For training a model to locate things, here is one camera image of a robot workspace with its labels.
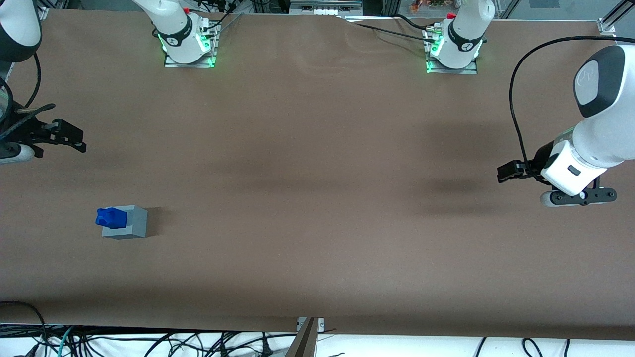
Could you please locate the black looping floor cable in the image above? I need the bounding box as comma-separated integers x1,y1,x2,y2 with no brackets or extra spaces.
0,300,49,357

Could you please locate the metal table edge bracket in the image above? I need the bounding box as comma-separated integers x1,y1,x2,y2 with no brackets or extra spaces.
296,317,326,334

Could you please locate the aluminium profile post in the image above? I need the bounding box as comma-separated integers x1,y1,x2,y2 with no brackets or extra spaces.
284,317,319,357

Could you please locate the black cable across cover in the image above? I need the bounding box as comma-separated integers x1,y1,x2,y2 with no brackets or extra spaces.
340,16,433,43

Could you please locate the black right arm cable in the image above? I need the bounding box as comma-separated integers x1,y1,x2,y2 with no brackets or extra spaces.
17,52,56,116

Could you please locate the teal floor cable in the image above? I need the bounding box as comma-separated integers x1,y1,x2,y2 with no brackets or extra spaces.
56,326,76,357

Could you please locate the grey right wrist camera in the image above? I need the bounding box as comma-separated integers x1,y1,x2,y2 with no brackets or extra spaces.
0,143,36,165

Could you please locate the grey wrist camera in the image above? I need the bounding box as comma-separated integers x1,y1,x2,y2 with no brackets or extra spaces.
540,186,617,207
0,143,36,165

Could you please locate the gray square base block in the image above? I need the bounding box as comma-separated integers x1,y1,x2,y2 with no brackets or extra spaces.
101,204,149,240

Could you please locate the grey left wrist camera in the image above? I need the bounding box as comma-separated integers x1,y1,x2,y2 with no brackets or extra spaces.
540,186,617,207

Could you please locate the brown table cover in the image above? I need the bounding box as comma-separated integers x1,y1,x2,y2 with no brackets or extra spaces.
0,9,635,343

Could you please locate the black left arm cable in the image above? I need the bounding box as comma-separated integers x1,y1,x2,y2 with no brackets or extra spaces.
508,35,619,177

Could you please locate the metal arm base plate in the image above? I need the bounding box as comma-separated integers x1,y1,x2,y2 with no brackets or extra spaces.
164,19,220,69
423,26,480,75

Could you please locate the white power strip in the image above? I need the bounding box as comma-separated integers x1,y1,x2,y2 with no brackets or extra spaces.
290,0,364,16

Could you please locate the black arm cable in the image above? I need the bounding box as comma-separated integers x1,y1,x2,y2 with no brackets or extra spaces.
508,35,619,177
17,52,56,116

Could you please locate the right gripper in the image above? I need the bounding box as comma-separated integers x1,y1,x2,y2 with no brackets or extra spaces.
0,112,87,153

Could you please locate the black curled floor cable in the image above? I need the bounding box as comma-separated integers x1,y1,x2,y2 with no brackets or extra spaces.
521,337,545,357

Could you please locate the blue plastic part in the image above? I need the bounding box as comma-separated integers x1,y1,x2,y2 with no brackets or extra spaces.
95,207,128,230

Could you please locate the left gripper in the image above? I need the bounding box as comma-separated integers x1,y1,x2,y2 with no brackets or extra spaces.
497,140,607,197

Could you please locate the aluminium frame corner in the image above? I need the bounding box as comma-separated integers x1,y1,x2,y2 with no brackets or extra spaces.
597,0,635,36

